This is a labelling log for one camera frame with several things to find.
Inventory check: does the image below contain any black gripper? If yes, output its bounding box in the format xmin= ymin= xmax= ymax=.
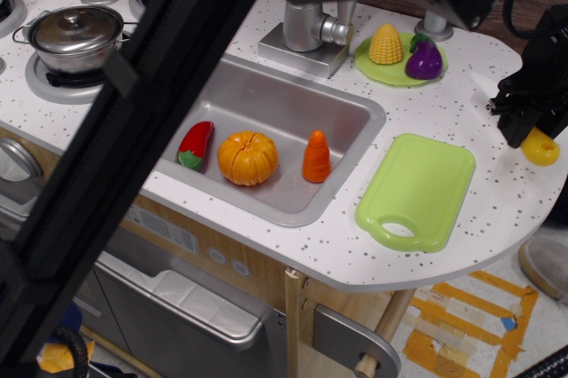
xmin=488 ymin=5 xmax=567 ymax=148

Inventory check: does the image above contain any yellow handled toy knife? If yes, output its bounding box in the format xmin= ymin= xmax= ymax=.
xmin=470 ymin=71 xmax=562 ymax=168

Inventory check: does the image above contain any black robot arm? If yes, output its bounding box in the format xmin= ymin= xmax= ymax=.
xmin=1 ymin=0 xmax=496 ymax=372

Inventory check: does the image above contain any green cutting board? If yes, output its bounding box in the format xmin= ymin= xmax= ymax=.
xmin=355 ymin=133 xmax=476 ymax=253

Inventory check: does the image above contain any purple toy eggplant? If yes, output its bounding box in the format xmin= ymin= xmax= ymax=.
xmin=405 ymin=34 xmax=444 ymax=81

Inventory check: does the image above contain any grey slipper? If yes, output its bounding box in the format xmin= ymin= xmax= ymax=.
xmin=518 ymin=238 xmax=567 ymax=305

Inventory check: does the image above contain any silver support pole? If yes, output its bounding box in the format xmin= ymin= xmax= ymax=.
xmin=414 ymin=11 xmax=454 ymax=43

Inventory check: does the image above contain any green plate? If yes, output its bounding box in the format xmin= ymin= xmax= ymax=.
xmin=354 ymin=32 xmax=433 ymax=87

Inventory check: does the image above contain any yellow toy corn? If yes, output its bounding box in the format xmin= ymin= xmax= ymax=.
xmin=368 ymin=24 xmax=404 ymax=65

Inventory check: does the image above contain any orange toy carrot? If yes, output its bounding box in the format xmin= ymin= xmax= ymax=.
xmin=302 ymin=130 xmax=332 ymax=183

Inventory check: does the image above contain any silver toy faucet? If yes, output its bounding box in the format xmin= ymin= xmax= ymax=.
xmin=258 ymin=1 xmax=356 ymax=78

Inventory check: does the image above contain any silver sink basin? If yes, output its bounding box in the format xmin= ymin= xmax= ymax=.
xmin=155 ymin=54 xmax=386 ymax=227

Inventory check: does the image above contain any orange toy pumpkin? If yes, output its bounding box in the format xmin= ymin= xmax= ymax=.
xmin=217 ymin=130 xmax=279 ymax=187

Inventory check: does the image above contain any red toy chili pepper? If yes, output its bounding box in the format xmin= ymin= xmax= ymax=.
xmin=176 ymin=121 xmax=215 ymax=171

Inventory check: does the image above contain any grey dishwasher door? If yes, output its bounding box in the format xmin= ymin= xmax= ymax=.
xmin=75 ymin=252 xmax=288 ymax=377

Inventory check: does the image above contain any front stove burner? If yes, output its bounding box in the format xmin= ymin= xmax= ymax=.
xmin=25 ymin=53 xmax=104 ymax=105

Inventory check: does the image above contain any steel pot with lid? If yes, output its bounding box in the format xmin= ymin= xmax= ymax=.
xmin=12 ymin=5 xmax=127 ymax=75

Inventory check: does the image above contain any black cable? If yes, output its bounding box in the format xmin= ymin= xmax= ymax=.
xmin=43 ymin=326 xmax=92 ymax=378

